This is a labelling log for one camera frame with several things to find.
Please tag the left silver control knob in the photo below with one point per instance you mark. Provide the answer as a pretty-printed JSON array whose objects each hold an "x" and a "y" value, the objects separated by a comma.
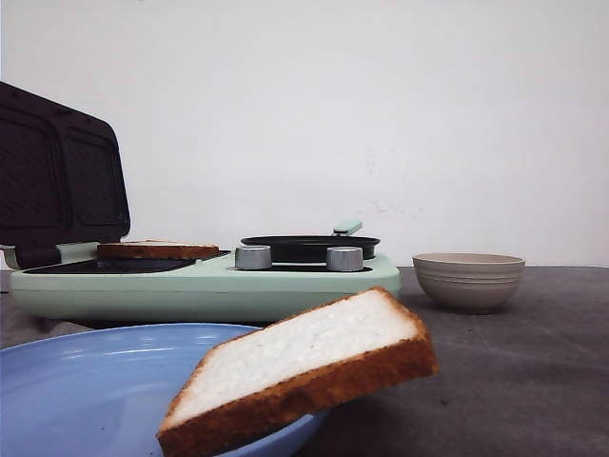
[{"x": 253, "y": 257}]

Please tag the beige ribbed ceramic bowl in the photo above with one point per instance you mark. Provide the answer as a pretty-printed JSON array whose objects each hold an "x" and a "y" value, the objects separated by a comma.
[{"x": 474, "y": 282}]

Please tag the white bread slice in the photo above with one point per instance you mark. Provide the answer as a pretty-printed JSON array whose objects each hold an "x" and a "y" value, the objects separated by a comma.
[
  {"x": 154, "y": 249},
  {"x": 259, "y": 382}
]

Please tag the blue plastic plate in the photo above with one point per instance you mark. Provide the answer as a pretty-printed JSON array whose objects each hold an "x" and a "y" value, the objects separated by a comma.
[{"x": 98, "y": 393}]

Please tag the right silver control knob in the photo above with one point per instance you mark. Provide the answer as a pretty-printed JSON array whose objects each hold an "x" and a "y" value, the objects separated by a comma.
[{"x": 344, "y": 259}]

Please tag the silver control knob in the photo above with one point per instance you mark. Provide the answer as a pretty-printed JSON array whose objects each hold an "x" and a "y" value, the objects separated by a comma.
[
  {"x": 253, "y": 257},
  {"x": 344, "y": 259}
]

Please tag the mint green breakfast maker base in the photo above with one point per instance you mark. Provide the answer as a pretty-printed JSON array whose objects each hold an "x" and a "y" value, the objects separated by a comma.
[{"x": 203, "y": 290}]

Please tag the breakfast maker hinged lid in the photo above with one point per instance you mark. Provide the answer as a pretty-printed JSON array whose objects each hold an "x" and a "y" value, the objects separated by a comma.
[{"x": 61, "y": 180}]

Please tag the black frying pan green handle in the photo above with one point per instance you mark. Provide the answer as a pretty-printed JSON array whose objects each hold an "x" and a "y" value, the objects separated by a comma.
[{"x": 312, "y": 248}]

